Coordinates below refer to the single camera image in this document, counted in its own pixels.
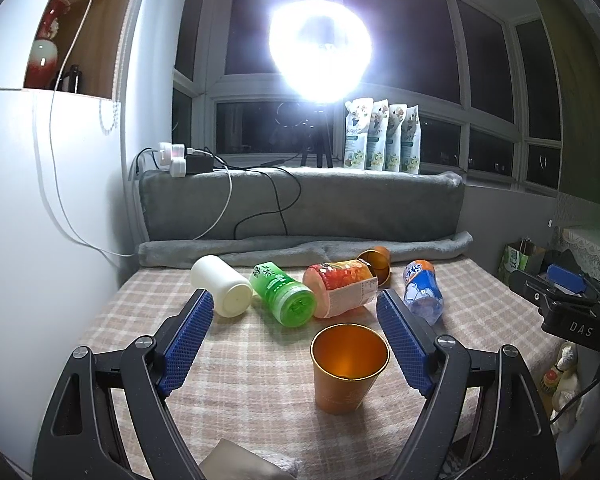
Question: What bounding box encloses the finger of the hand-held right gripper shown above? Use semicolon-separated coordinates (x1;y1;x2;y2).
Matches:
509;269;556;311
545;250;600;302

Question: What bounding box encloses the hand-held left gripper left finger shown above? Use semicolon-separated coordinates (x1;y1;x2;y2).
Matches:
32;288;215;480

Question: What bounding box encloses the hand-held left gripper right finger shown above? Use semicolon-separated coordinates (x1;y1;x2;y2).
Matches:
376;288;561;480

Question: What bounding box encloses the orange metal cup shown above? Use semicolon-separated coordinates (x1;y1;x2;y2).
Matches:
310;324;391;415
356;246;394;288

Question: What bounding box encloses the green paper bag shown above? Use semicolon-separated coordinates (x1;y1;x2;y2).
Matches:
500;239;547;287

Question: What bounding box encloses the white lace cloth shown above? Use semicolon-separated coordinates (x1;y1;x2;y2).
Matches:
554;194;600;283

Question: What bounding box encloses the blue label soda bottle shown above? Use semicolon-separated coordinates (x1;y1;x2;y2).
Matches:
402;259;446;325

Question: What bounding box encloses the white plastic bottle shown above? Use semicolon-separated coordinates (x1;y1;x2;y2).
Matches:
190;255;254;318

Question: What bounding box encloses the white stuffed toy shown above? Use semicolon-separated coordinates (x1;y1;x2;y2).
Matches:
541;342;581;435

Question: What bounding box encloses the plaid blanket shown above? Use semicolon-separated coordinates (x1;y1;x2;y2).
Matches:
75;255;548;480

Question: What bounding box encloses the red label drink bottle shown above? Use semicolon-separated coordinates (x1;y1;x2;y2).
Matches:
302;258;379;320

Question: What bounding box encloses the green tea bottle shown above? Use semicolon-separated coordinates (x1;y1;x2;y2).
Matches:
249;261;317;329

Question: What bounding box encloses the beige cloth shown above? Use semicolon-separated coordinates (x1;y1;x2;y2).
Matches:
199;438;302;480

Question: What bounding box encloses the rolled grey blanket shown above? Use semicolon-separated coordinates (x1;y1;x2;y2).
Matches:
138;231;474;269

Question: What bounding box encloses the grey cushion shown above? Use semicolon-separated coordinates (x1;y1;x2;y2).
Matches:
138;167;465;242

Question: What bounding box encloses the black power adapter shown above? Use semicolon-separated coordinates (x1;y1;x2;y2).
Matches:
185;153;215;175

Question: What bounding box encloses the white power strip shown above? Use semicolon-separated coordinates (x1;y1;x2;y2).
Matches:
151;142;188;177

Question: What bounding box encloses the white green stand-up pouch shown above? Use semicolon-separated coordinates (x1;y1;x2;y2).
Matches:
400;105;424;175
387;104;410;173
370;101;394;171
343;97;376;170

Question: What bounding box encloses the black tripod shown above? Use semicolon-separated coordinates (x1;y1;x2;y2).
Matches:
299;102;334;169

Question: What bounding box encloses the dark flask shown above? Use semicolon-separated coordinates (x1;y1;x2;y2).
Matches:
55;64;84;94

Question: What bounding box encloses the wooden shelf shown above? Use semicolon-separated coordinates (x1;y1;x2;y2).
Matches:
22;0;147;100

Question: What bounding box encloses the red white vase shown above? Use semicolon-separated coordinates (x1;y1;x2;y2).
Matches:
24;0;72;90

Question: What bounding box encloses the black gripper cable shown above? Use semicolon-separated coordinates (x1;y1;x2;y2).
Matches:
551;349;600;423

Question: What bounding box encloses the short white cable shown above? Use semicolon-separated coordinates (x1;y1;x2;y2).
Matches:
186;149;234;242

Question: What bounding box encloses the long white cable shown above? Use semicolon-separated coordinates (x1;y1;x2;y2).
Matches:
32;0;137;259

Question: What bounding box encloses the ring light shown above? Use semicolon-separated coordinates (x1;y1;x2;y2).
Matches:
268;2;374;105

